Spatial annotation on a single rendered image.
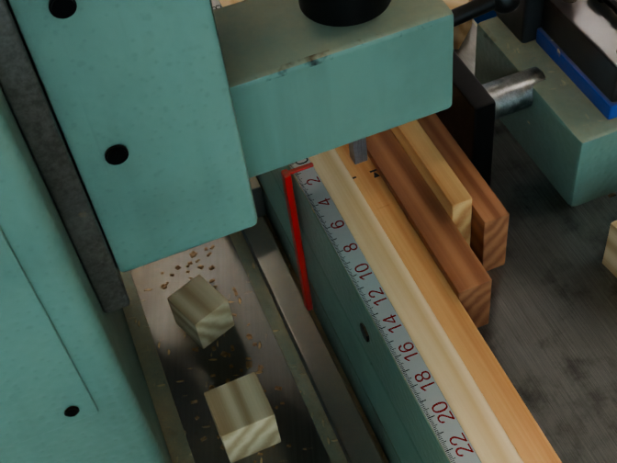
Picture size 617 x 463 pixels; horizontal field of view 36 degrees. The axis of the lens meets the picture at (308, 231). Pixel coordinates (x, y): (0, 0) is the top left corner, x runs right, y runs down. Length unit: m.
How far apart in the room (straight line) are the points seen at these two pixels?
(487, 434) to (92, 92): 0.25
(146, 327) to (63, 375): 0.25
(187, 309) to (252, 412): 0.11
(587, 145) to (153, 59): 0.30
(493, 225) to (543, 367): 0.09
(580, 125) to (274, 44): 0.21
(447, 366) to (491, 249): 0.11
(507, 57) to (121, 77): 0.32
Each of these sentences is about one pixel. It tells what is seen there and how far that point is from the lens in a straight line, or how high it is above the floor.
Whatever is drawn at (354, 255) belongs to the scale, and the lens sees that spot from 0.55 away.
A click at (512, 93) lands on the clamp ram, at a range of 0.64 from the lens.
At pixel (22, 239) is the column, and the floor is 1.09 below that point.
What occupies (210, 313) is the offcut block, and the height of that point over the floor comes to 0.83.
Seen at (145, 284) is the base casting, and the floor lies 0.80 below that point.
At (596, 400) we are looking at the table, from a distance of 0.57.
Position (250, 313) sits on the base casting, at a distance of 0.73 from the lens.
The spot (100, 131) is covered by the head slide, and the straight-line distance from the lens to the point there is 0.44.
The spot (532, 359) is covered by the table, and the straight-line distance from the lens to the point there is 0.58.
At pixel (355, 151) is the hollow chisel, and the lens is 0.60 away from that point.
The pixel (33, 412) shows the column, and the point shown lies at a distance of 0.51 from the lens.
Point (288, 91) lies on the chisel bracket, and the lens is 0.50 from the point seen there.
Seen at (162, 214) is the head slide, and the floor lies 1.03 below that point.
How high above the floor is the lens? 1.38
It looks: 49 degrees down
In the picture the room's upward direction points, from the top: 9 degrees counter-clockwise
